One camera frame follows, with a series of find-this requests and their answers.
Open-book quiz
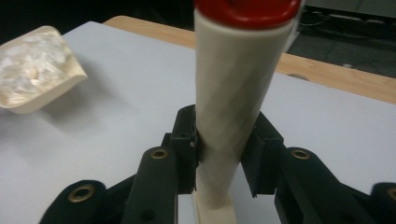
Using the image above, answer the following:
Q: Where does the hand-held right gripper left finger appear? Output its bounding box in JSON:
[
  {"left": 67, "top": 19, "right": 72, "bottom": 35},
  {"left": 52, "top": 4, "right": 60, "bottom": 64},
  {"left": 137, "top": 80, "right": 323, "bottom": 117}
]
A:
[{"left": 161, "top": 105, "right": 200, "bottom": 194}]

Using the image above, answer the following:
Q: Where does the pile of white paper scraps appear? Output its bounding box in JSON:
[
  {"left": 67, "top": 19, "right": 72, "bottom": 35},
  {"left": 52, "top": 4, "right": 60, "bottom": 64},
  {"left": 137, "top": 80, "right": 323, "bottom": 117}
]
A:
[{"left": 0, "top": 31, "right": 71, "bottom": 106}]

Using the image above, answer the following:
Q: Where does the cream brush with red cap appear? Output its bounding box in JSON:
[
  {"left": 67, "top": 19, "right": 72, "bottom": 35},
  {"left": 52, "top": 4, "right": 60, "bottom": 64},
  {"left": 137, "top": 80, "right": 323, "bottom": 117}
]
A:
[{"left": 191, "top": 0, "right": 303, "bottom": 224}]

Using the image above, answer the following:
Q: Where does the cream plastic dustpan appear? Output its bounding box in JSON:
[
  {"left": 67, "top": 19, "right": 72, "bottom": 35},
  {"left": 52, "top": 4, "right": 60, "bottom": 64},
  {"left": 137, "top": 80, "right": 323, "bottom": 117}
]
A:
[{"left": 0, "top": 25, "right": 89, "bottom": 115}]

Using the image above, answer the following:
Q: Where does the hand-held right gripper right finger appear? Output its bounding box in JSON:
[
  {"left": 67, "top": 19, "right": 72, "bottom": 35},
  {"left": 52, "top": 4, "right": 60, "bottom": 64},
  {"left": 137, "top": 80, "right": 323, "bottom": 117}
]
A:
[{"left": 240, "top": 111, "right": 286, "bottom": 199}]

